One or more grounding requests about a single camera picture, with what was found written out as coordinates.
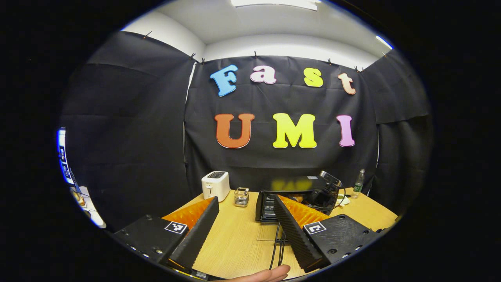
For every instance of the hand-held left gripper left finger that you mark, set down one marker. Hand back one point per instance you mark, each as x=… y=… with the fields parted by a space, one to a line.
x=197 y=231

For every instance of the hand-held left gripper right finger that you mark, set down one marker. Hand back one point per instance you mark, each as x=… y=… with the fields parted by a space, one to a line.
x=292 y=231

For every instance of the black electric oven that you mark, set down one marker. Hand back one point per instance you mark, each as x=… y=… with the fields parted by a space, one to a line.
x=263 y=207

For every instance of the white divided snack dish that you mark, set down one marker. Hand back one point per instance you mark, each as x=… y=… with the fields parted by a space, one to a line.
x=343 y=200

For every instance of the clear plastic water bottle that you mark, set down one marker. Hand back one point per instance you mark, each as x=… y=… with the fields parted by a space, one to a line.
x=358 y=182

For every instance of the white toaster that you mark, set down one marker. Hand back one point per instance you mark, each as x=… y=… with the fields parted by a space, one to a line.
x=214 y=187

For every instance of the black backdrop cloth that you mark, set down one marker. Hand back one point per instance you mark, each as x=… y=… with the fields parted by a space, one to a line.
x=274 y=164

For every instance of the ceiling light panel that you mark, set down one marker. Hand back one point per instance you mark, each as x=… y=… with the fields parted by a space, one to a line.
x=274 y=3
x=384 y=42

